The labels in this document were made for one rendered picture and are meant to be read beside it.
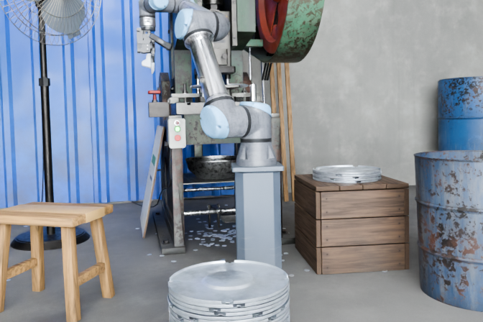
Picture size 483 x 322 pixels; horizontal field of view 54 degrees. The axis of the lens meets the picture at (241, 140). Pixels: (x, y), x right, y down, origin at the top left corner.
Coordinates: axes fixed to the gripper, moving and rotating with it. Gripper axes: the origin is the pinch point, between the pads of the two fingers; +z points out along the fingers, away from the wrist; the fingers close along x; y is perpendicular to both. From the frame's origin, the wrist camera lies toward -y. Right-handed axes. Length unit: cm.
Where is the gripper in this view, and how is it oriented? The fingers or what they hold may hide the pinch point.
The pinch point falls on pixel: (153, 71)
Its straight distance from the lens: 230.4
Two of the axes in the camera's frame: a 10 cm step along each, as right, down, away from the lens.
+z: 0.2, 10.0, 0.5
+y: -9.7, 0.3, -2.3
